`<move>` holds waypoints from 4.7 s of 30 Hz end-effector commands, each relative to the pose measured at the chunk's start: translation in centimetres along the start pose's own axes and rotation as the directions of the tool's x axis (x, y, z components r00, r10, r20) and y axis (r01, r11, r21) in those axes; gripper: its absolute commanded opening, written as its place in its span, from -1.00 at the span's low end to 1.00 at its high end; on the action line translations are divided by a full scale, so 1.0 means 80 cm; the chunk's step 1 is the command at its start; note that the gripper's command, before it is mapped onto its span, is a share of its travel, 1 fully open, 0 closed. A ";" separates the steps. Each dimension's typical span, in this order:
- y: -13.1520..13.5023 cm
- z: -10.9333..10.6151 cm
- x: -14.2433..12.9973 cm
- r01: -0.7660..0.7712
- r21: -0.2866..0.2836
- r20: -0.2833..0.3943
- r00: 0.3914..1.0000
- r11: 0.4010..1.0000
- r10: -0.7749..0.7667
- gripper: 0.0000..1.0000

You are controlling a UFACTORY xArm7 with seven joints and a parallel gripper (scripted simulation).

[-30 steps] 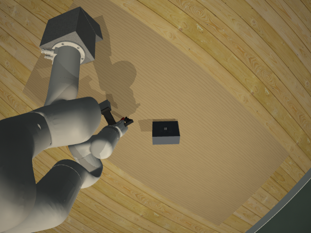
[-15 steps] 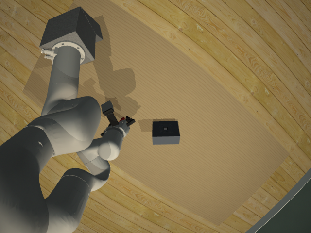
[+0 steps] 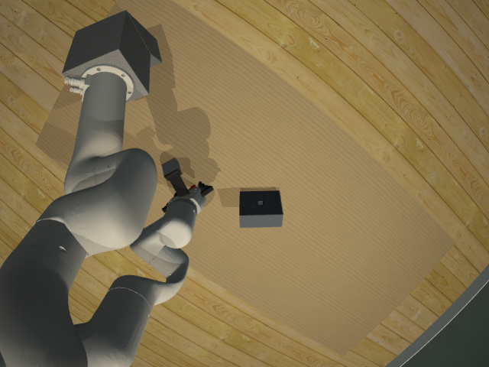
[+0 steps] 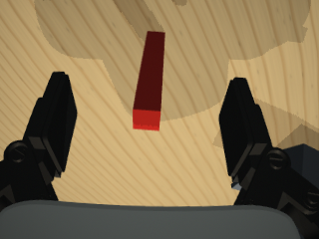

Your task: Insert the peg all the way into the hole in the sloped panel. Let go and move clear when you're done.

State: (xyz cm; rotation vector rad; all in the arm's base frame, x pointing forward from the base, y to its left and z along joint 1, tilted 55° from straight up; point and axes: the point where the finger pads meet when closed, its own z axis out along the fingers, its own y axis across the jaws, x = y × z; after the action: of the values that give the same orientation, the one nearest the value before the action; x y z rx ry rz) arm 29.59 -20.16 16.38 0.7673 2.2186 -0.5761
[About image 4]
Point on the dark red rectangular bar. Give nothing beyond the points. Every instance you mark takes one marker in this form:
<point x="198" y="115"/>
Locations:
<point x="147" y="104"/>

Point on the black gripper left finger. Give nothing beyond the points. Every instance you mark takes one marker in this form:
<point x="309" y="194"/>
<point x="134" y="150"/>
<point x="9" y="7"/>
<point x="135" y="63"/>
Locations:
<point x="32" y="163"/>

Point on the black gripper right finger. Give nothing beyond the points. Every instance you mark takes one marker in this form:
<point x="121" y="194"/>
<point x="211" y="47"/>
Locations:
<point x="264" y="172"/>

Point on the dark grey sloped panel with square hole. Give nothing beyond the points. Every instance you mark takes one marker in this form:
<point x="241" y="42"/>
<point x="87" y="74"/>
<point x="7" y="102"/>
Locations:
<point x="304" y="160"/>

